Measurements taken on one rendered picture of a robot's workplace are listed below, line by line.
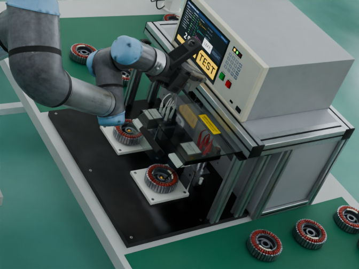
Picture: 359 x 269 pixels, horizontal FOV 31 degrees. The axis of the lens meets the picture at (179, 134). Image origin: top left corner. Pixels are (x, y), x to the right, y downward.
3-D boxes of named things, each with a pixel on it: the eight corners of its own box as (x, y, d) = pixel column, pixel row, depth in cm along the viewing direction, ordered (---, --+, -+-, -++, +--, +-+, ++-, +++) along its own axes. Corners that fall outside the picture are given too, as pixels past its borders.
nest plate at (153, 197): (150, 205, 209) (151, 202, 208) (129, 173, 218) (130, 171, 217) (188, 196, 217) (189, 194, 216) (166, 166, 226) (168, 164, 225)
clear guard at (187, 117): (164, 180, 184) (169, 164, 181) (126, 126, 198) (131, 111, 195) (251, 161, 202) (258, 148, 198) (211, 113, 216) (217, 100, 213)
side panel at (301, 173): (252, 220, 220) (288, 150, 201) (247, 214, 222) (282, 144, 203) (311, 205, 235) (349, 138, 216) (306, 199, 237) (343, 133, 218)
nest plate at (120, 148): (117, 155, 223) (118, 152, 222) (99, 127, 232) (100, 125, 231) (154, 149, 231) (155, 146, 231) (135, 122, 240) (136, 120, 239)
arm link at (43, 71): (47, 99, 136) (136, 124, 182) (44, 48, 137) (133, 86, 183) (-1, 106, 140) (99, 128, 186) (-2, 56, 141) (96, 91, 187)
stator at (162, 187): (150, 195, 210) (153, 187, 208) (139, 172, 218) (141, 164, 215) (180, 192, 215) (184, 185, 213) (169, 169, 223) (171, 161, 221)
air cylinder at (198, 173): (193, 186, 222) (198, 174, 218) (182, 171, 226) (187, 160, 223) (205, 183, 224) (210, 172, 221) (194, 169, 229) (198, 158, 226)
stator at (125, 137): (121, 148, 224) (123, 140, 222) (107, 127, 231) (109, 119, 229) (148, 143, 231) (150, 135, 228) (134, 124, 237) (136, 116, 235)
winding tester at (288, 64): (240, 122, 197) (264, 68, 185) (171, 42, 223) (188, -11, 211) (329, 108, 219) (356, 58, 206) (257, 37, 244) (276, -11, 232)
